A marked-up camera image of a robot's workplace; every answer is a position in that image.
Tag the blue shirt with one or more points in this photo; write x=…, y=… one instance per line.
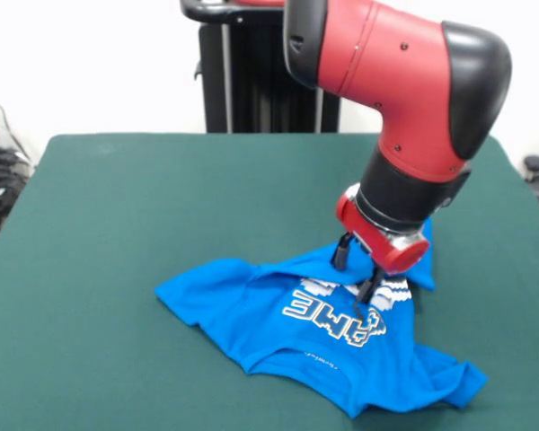
x=260, y=314

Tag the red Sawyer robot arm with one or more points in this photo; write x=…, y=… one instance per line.
x=386, y=76

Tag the dark green table cloth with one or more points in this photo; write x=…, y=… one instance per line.
x=94, y=314

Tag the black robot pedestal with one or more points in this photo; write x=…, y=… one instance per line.
x=251, y=90

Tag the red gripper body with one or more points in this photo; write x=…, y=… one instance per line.
x=377, y=242

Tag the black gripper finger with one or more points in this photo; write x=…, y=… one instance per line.
x=369, y=287
x=341, y=253

